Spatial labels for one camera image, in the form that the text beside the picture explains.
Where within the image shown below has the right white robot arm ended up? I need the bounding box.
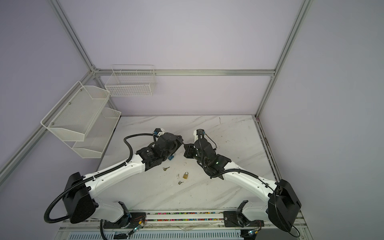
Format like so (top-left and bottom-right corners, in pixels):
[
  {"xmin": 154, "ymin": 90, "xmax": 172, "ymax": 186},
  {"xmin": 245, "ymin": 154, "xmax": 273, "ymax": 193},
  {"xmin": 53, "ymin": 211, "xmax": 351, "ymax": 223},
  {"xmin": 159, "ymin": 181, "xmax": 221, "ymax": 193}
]
[{"xmin": 184, "ymin": 136, "xmax": 302, "ymax": 233}]

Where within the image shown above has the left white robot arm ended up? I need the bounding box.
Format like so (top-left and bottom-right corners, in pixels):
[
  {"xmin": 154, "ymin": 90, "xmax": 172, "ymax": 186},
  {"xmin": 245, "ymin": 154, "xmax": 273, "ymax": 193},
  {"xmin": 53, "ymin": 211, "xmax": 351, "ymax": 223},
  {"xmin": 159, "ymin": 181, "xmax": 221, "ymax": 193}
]
[{"xmin": 63, "ymin": 132, "xmax": 183, "ymax": 225}]

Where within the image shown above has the brass padlock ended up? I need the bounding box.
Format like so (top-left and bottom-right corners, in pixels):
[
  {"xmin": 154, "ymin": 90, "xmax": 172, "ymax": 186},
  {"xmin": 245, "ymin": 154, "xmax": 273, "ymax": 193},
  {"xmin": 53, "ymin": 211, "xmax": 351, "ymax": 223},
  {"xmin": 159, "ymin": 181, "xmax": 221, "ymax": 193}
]
[{"xmin": 183, "ymin": 172, "xmax": 189, "ymax": 180}]

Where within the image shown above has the lower white mesh shelf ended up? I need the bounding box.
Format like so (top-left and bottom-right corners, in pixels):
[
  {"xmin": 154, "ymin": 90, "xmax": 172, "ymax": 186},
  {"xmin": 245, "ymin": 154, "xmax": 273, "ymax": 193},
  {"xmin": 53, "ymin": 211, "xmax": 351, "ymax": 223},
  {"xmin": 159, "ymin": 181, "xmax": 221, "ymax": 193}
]
[{"xmin": 72, "ymin": 108, "xmax": 121, "ymax": 159}]

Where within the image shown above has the white mesh shelf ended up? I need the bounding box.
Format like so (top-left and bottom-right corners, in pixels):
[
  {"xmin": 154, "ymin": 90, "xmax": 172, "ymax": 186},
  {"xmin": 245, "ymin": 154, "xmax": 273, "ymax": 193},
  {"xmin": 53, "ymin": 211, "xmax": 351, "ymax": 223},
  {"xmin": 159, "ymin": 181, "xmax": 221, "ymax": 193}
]
[
  {"xmin": 72, "ymin": 108, "xmax": 121, "ymax": 159},
  {"xmin": 41, "ymin": 82, "xmax": 111, "ymax": 142}
]

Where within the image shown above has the upper white mesh shelf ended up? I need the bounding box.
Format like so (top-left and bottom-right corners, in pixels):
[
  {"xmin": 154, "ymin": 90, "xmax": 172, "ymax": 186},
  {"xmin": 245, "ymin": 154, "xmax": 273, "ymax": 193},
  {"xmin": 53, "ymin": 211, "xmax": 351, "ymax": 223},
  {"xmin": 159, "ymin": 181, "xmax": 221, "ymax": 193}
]
[{"xmin": 41, "ymin": 82, "xmax": 111, "ymax": 142}]

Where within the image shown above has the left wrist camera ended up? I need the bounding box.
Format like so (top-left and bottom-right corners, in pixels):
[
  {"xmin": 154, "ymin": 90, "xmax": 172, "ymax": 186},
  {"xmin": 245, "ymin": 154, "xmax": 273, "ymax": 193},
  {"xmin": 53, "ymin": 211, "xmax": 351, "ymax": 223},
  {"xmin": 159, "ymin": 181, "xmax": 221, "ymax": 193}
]
[{"xmin": 153, "ymin": 128, "xmax": 166, "ymax": 138}]

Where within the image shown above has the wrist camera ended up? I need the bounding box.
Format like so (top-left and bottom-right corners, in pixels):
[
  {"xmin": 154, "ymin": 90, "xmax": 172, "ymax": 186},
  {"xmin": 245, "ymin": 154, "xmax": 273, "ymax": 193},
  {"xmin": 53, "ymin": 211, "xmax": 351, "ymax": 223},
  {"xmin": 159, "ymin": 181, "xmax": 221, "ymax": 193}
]
[
  {"xmin": 194, "ymin": 129, "xmax": 205, "ymax": 144},
  {"xmin": 153, "ymin": 128, "xmax": 166, "ymax": 138}
]

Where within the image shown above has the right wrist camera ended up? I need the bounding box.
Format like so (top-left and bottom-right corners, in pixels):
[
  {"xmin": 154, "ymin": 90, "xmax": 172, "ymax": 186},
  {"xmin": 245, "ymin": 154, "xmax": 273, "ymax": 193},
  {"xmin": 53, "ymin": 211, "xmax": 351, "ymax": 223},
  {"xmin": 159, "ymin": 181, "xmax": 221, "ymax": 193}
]
[{"xmin": 194, "ymin": 129, "xmax": 205, "ymax": 144}]

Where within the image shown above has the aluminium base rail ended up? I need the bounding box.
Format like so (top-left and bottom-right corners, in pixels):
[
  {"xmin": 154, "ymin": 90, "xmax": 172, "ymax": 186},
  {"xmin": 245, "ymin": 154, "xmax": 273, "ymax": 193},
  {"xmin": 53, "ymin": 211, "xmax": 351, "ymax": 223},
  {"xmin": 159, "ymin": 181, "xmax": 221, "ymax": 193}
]
[{"xmin": 59, "ymin": 210, "xmax": 308, "ymax": 231}]

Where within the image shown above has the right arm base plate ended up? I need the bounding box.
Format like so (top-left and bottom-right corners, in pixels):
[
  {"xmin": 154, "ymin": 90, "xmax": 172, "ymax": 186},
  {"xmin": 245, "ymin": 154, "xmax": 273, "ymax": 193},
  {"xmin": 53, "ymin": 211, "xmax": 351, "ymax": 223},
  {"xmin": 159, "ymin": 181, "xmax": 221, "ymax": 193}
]
[{"xmin": 223, "ymin": 211, "xmax": 265, "ymax": 228}]

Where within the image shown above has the white wire basket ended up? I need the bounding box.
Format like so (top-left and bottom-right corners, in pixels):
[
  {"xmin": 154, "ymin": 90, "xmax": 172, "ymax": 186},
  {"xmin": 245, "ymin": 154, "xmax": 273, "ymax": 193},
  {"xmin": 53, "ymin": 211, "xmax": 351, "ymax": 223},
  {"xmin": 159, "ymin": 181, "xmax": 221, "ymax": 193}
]
[{"xmin": 105, "ymin": 65, "xmax": 157, "ymax": 97}]

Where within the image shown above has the left black corrugated cable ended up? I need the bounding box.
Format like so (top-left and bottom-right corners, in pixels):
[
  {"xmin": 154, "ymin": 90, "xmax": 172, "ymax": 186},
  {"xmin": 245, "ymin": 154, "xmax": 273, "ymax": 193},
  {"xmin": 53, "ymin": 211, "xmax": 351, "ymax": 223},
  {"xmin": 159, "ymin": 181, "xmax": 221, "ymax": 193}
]
[{"xmin": 43, "ymin": 133, "xmax": 157, "ymax": 224}]

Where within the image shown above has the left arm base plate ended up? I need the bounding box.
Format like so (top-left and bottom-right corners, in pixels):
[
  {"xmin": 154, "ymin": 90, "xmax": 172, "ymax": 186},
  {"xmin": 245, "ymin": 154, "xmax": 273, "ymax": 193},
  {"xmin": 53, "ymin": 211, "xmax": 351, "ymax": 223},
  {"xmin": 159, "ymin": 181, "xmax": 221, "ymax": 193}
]
[{"xmin": 103, "ymin": 212, "xmax": 147, "ymax": 229}]

